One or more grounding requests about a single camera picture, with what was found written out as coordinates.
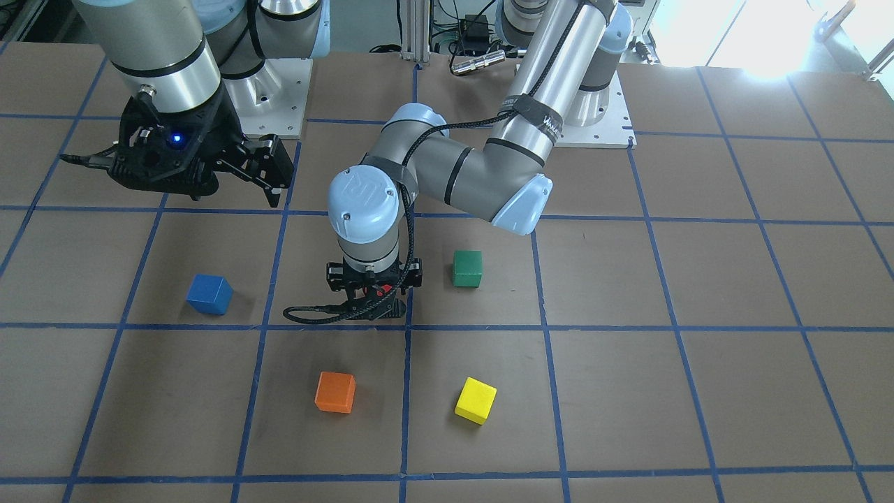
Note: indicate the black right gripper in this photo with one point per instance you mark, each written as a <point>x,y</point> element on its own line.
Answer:
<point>225,130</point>

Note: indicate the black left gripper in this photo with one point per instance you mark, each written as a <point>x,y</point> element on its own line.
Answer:
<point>417,274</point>

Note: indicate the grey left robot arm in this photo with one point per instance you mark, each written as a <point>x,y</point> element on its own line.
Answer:
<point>563,82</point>

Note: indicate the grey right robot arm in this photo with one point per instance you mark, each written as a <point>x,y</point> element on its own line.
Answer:
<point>192,68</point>

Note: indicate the orange wooden block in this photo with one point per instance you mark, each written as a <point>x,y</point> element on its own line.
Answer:
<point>335,392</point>

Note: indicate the green wooden block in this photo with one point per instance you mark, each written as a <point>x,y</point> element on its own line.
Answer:
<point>467,268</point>

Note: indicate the blue wooden block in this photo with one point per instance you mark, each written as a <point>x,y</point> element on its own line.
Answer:
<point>210,294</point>

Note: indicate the yellow wooden block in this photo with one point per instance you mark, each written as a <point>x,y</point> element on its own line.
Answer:
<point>475,401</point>

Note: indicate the black power adapter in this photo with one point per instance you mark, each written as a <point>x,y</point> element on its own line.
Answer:
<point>474,28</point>

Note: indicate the silver metal connector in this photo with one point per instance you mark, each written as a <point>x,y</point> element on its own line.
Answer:
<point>477,63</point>

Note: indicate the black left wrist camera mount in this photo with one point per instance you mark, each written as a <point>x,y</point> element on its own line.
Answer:
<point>356,307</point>

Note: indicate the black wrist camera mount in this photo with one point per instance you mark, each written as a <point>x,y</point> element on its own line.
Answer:
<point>356,307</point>
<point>160,151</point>

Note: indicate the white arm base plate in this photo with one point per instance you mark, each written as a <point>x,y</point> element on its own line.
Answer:
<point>599,118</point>
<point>274,99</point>

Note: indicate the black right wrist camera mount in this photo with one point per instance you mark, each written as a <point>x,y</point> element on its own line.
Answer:
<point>160,151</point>

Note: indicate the aluminium frame post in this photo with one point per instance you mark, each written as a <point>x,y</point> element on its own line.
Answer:
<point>415,31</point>

